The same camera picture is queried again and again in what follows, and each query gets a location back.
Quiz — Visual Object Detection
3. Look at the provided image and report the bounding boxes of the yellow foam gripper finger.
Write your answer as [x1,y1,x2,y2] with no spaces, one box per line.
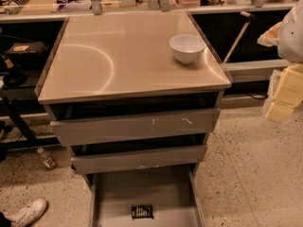
[257,22,281,46]
[264,63,303,123]

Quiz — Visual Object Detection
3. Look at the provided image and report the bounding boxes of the black rxbar chocolate bar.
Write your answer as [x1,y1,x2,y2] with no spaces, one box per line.
[132,204,153,219]

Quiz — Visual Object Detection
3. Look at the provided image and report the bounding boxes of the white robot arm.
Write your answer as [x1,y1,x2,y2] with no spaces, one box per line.
[258,5,303,122]

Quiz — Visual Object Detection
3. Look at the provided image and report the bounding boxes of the grey middle drawer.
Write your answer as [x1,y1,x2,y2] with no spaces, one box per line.
[71,145,206,174]

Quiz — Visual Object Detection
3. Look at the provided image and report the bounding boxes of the grey open bottom drawer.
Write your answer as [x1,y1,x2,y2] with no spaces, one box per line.
[89,166,205,227]

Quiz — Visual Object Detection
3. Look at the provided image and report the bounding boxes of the grey drawer cabinet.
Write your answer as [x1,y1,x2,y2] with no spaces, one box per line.
[34,10,234,227]

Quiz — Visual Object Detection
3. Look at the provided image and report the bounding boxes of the grey top drawer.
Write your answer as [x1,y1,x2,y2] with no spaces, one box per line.
[50,108,220,146]

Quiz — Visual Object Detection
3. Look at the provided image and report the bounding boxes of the white bowl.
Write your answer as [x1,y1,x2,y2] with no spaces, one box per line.
[169,34,205,64]

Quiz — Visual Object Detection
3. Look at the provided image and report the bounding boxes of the black bag with label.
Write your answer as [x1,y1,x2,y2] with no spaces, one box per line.
[4,42,48,70]

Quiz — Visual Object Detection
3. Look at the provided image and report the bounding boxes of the plastic water bottle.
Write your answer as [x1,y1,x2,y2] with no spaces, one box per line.
[37,148,58,169]

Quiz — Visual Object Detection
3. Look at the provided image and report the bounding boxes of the black headphones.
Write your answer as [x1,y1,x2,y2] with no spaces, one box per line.
[1,55,27,86]

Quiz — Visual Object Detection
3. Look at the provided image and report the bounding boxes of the black metal stand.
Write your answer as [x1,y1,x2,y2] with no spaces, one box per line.
[0,89,59,150]

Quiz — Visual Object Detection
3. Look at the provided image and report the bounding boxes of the white sneaker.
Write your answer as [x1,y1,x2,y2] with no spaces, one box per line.
[7,199,48,227]

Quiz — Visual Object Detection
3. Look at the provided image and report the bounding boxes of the black cable on floor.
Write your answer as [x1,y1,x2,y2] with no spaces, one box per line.
[245,92,269,100]

